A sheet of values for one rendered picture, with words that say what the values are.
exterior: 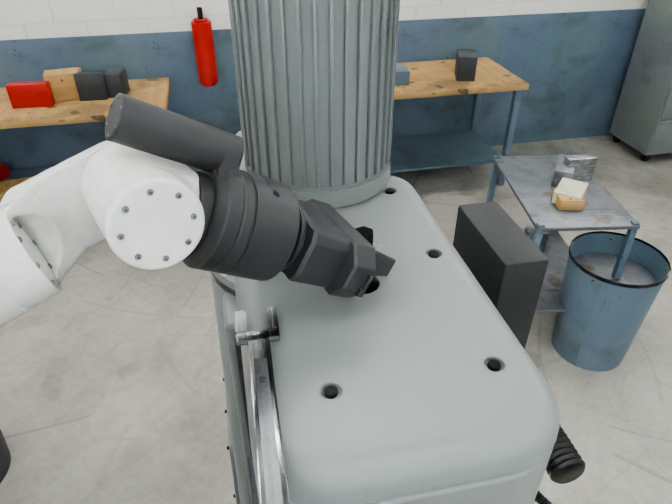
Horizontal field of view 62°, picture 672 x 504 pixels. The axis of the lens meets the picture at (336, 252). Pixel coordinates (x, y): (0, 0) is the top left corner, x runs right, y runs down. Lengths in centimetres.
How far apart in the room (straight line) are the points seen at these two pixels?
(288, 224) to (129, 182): 13
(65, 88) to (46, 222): 400
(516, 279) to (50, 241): 70
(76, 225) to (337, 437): 26
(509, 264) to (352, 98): 41
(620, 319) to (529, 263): 219
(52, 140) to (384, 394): 482
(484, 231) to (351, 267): 54
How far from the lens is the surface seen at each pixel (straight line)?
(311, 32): 62
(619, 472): 298
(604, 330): 316
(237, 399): 123
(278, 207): 45
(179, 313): 354
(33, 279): 42
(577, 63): 586
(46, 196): 47
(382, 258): 55
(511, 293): 97
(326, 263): 48
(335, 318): 53
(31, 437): 316
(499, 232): 100
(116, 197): 38
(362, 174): 70
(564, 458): 57
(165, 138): 42
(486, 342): 53
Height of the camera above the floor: 224
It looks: 35 degrees down
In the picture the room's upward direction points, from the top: straight up
